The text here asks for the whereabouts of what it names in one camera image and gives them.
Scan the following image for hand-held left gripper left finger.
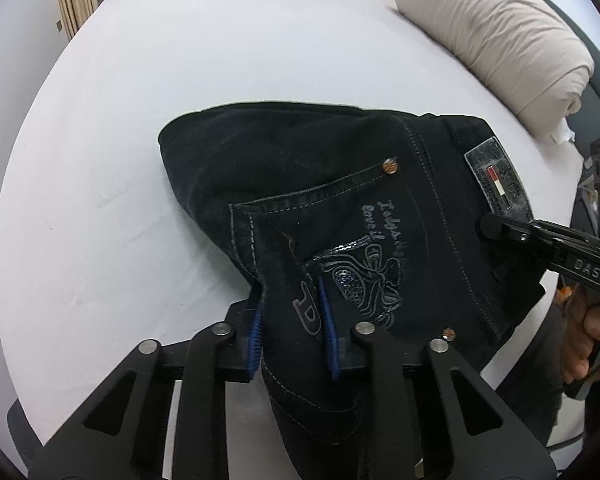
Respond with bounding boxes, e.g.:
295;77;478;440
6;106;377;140
27;291;267;480

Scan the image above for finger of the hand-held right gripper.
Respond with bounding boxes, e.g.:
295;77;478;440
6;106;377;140
477;212;562;267

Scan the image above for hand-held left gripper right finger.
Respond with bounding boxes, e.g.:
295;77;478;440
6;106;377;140
318;277;557;480

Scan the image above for black denim pants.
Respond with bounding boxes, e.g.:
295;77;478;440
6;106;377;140
157;102;548;480

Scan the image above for white rolled duvet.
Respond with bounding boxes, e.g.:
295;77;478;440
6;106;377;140
392;0;596;143

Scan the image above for white bed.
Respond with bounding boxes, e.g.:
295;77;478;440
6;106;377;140
0;0;588;461

